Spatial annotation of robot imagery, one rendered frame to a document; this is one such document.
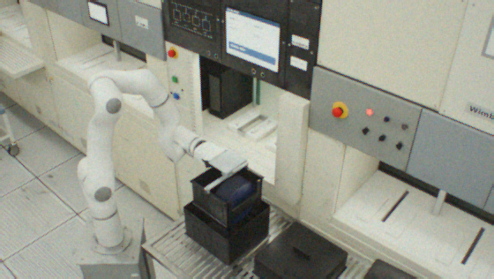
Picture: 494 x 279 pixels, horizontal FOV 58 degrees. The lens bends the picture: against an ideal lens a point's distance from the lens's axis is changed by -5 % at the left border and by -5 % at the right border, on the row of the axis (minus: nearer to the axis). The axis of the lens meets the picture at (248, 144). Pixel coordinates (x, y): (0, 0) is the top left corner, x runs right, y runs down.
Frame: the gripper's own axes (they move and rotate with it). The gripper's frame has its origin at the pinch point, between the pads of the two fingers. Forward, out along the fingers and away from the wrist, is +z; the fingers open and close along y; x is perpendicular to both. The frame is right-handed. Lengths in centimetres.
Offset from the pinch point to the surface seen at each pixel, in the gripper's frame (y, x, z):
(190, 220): 13.5, -28.9, -9.8
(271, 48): -29.8, 39.8, -4.3
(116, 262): 46, -42, -24
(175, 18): -28, 38, -62
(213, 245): 13.4, -34.1, 4.3
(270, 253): 2.3, -31.1, 26.8
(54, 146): -17, -117, -228
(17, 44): -23, -37, -269
